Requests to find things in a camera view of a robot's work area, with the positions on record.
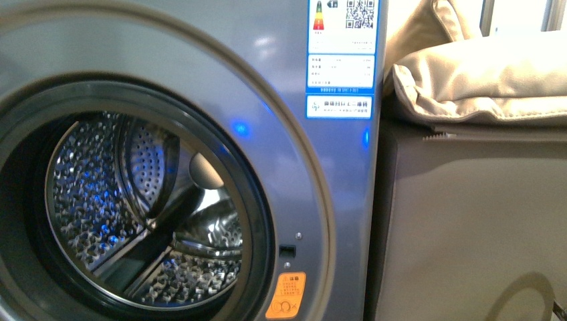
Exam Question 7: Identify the orange warning sticker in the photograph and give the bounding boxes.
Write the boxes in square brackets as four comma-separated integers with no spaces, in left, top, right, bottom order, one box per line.
[265,272,306,320]

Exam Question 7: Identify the beige back cushion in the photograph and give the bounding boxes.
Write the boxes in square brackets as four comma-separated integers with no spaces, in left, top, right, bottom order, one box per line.
[384,1,482,74]

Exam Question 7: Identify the grey front-load washing machine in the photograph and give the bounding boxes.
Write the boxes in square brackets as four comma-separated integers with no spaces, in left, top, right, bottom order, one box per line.
[1,1,387,320]

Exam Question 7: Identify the steel washing machine drum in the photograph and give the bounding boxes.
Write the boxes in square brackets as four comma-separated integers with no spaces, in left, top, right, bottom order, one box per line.
[45,112,244,310]

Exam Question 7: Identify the blue white energy label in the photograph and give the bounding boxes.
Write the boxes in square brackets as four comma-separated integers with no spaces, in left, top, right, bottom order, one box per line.
[306,0,380,95]

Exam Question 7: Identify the beige sofa cushion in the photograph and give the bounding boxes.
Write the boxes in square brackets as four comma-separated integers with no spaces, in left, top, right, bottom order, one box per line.
[384,31,566,127]

